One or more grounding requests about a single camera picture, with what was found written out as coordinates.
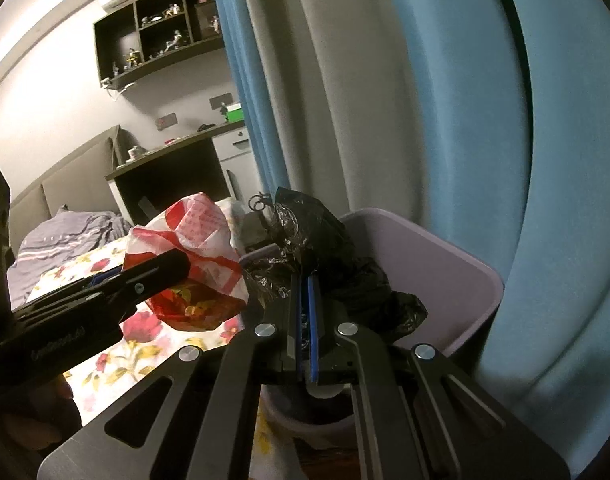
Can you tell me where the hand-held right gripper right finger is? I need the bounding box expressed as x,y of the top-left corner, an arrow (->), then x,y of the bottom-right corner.
307,275 -> 570,480

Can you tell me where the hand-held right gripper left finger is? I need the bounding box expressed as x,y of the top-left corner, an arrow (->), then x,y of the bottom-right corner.
37,274 -> 307,480

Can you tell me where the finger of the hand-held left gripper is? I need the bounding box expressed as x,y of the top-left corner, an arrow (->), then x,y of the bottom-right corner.
85,250 -> 191,307

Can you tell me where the red and white plastic bag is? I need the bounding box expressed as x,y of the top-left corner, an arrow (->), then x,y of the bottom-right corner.
122,191 -> 250,332

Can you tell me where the black plastic bag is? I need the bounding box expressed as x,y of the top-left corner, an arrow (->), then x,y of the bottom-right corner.
242,187 -> 428,346

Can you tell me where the purple plastic bin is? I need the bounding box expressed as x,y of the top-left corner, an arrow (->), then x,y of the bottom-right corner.
237,207 -> 505,441

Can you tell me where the person's left hand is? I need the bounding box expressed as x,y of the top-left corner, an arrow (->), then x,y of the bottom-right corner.
0,372 -> 83,466

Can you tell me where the floral bedsheet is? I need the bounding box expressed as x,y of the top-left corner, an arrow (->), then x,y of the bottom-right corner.
27,237 -> 296,480

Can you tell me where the grey striped duvet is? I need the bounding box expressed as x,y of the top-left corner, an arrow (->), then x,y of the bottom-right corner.
15,205 -> 130,311

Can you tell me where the dark wooden desk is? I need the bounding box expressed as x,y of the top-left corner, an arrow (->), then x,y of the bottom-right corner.
105,120 -> 248,226

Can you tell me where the grey padded headboard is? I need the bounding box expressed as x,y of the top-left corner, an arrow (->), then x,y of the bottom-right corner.
7,125 -> 123,256

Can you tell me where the white drawer cabinet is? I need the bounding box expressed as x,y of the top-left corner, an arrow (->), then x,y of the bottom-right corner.
212,127 -> 258,211

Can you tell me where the narrow blue curtain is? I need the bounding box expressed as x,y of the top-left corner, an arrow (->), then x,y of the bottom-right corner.
207,0 -> 291,206

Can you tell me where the group of small figurines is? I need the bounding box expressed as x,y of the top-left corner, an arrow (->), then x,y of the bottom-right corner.
112,2 -> 222,73

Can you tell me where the grey curtain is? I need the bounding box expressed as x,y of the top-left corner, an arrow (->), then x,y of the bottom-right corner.
232,0 -> 426,241

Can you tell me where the wide blue curtain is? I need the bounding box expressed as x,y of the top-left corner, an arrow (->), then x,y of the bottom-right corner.
380,0 -> 610,480

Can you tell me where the dark wall shelf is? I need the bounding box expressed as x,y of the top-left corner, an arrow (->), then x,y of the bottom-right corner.
92,0 -> 226,91

